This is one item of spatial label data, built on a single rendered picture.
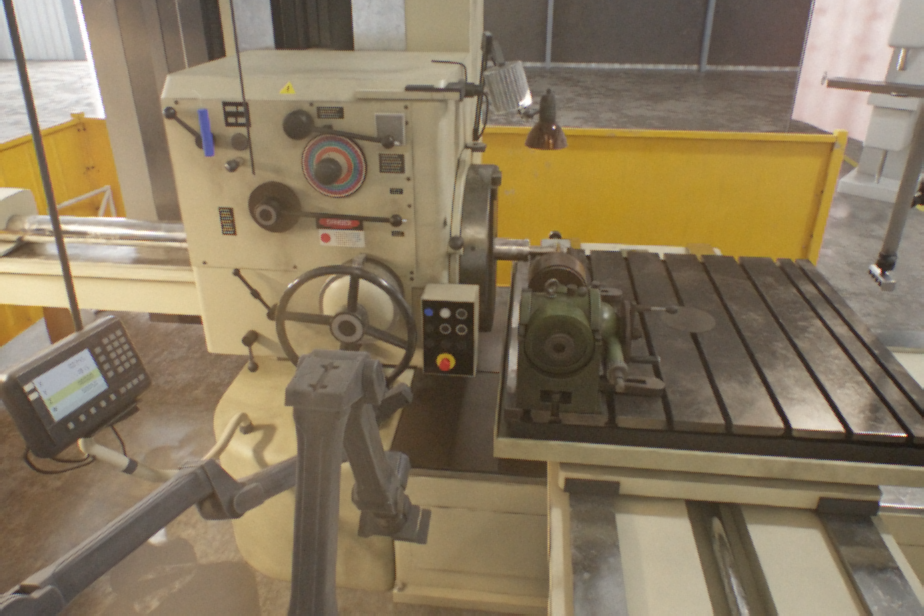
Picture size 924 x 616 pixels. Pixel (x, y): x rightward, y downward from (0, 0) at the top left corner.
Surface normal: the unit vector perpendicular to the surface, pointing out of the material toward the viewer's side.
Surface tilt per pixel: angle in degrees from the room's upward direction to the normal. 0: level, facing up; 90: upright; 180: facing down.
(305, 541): 67
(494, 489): 90
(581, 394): 90
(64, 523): 0
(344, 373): 1
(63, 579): 63
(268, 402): 0
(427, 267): 90
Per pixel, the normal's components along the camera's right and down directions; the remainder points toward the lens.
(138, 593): 0.00, -0.91
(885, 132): -0.68, 0.31
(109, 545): 0.81, -0.28
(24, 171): 0.99, 0.04
